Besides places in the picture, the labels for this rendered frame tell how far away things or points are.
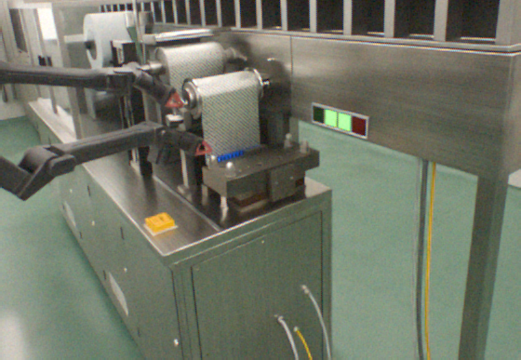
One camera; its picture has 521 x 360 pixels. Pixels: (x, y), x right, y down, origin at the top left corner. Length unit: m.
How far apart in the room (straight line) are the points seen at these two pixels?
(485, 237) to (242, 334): 0.84
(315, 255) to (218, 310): 0.42
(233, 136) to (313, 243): 0.49
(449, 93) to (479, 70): 0.09
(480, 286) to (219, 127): 0.96
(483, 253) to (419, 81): 0.56
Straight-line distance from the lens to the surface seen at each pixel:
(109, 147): 1.26
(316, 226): 1.63
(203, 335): 1.54
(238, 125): 1.59
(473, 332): 1.64
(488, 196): 1.39
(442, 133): 1.21
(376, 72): 1.30
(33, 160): 1.15
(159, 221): 1.42
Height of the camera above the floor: 1.60
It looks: 18 degrees down
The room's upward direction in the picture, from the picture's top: 3 degrees counter-clockwise
